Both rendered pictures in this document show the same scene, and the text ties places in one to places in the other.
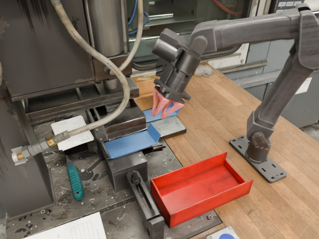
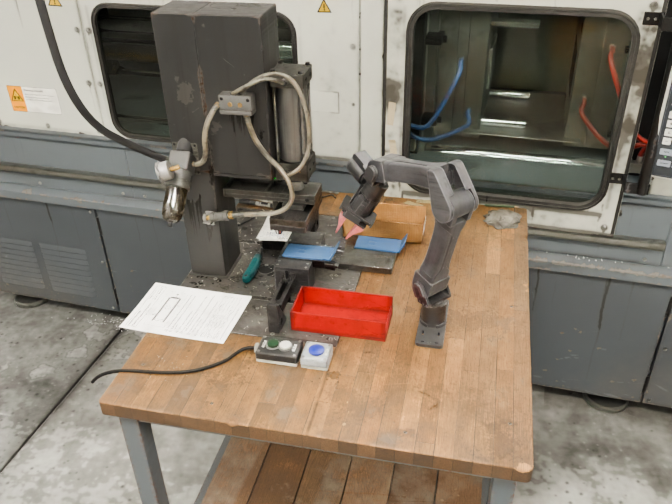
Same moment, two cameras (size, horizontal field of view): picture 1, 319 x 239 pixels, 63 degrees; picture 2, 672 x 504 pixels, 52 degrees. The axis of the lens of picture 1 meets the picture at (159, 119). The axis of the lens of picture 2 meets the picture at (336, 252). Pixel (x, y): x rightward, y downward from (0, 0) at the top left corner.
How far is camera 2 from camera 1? 1.31 m
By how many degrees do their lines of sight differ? 31
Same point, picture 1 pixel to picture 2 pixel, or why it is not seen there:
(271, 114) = (429, 265)
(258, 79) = (645, 273)
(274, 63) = not seen: outside the picture
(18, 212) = (199, 270)
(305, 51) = (434, 204)
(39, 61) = (235, 153)
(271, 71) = not seen: outside the picture
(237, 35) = (399, 174)
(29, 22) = (233, 128)
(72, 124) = not seen: hidden behind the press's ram
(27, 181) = (210, 244)
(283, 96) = (435, 247)
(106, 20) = (288, 135)
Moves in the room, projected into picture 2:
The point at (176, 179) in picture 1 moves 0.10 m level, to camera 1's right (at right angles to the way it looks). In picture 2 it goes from (330, 300) to (360, 313)
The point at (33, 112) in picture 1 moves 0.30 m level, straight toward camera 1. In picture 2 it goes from (228, 189) to (196, 247)
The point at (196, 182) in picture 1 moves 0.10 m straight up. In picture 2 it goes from (348, 313) to (347, 283)
